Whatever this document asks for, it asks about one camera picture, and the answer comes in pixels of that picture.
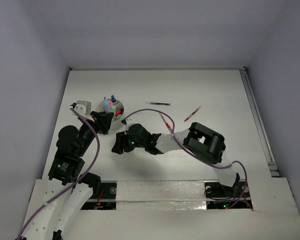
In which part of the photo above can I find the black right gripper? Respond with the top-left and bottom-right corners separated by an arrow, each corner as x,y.
112,129 -> 146,153

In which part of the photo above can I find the pale green highlighter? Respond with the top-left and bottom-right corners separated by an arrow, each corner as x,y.
111,105 -> 116,113

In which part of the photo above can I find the black pink highlighter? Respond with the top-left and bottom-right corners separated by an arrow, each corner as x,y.
115,109 -> 123,116

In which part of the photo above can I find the pale blue highlighter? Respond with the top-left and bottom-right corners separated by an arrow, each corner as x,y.
103,97 -> 111,113

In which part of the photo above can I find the blue capped glue bottle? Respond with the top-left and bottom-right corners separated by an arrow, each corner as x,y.
111,95 -> 116,103

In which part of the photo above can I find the red gel pen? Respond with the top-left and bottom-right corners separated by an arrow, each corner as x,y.
159,113 -> 175,134

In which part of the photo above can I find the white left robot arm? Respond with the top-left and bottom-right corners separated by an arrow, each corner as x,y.
17,109 -> 114,240

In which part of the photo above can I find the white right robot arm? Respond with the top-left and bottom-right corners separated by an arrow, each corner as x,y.
111,122 -> 244,199

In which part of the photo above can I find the white round pen holder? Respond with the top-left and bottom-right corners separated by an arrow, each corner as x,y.
108,98 -> 125,131

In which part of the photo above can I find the foil covered front beam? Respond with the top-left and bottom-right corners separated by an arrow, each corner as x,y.
115,180 -> 207,211

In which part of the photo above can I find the red refill pen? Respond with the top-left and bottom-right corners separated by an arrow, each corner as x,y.
184,105 -> 202,122

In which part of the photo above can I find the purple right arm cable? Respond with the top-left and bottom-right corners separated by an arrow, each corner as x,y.
124,108 -> 248,210

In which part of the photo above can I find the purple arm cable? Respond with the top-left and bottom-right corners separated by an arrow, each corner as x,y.
16,108 -> 102,240
124,108 -> 248,210

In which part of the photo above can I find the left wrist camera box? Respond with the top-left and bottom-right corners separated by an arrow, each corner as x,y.
69,100 -> 93,120

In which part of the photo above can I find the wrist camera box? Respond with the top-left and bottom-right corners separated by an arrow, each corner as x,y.
121,117 -> 135,132
69,100 -> 93,120

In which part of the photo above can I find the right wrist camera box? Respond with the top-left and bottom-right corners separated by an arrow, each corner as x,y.
121,117 -> 135,132

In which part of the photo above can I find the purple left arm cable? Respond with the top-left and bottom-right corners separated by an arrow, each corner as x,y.
16,108 -> 102,240

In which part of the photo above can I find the aluminium side rail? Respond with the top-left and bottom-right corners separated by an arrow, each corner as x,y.
239,69 -> 281,178

